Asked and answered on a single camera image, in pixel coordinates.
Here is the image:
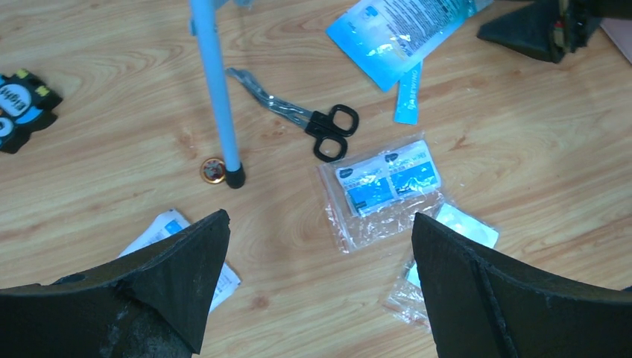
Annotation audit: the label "alcohol wipes zip bag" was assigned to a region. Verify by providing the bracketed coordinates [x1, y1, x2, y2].
[317, 131, 448, 254]

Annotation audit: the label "large blue cotton packet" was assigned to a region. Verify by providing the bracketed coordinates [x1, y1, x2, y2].
[326, 0, 492, 92]

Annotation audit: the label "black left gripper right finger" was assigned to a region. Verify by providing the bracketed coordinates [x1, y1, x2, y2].
[411, 214, 631, 357]

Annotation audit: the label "white blue gauze packet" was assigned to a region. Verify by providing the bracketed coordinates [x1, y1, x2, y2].
[117, 209, 242, 315]

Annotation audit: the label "white pad in plastic bag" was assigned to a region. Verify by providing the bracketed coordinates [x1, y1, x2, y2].
[383, 203, 500, 330]

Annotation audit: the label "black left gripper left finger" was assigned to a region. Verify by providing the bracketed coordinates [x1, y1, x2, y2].
[1, 210, 230, 357]

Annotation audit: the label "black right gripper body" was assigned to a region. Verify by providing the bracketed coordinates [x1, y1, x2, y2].
[560, 0, 631, 53]

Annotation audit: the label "black handled scissors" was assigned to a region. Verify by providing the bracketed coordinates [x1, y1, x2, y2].
[225, 67, 359, 163]

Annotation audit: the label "blue bandage strip packet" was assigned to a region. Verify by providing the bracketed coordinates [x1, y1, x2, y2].
[394, 62, 423, 125]

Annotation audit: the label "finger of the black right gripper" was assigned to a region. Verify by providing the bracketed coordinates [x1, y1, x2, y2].
[477, 1, 565, 63]

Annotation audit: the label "small red gold tin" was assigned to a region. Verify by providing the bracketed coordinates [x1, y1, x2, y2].
[200, 157, 227, 184]

